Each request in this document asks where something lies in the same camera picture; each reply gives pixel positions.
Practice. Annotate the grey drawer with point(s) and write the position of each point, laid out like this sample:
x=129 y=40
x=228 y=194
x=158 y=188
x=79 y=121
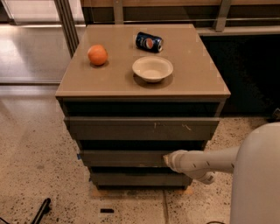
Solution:
x=141 y=129
x=124 y=158
x=147 y=179

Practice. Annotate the yellow foam covered gripper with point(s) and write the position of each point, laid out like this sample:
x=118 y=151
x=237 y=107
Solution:
x=174 y=160

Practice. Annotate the grey bottom drawer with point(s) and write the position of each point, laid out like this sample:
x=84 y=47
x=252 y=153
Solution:
x=147 y=179

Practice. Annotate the black object on floor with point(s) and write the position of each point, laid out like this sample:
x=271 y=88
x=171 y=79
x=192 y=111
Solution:
x=44 y=209

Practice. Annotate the grey drawer cabinet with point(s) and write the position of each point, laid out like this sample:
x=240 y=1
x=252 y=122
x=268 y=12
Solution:
x=194 y=89

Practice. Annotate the grey top drawer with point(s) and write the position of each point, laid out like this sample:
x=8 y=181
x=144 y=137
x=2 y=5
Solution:
x=141 y=129

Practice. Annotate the black tape mark on floor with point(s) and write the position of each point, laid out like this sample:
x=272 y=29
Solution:
x=107 y=211

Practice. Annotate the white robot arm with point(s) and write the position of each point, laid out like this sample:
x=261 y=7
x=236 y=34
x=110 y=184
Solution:
x=255 y=166

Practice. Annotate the orange fruit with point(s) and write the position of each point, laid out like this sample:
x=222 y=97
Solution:
x=97 y=55

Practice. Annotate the dark object at right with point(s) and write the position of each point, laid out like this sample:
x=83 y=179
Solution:
x=275 y=117

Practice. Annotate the metal railing frame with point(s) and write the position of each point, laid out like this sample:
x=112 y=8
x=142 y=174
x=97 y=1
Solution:
x=209 y=17

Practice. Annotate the blue pepsi can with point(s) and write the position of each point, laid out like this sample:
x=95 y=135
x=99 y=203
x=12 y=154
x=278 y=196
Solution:
x=149 y=42

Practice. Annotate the white paper bowl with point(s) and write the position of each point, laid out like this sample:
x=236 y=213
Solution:
x=152 y=68

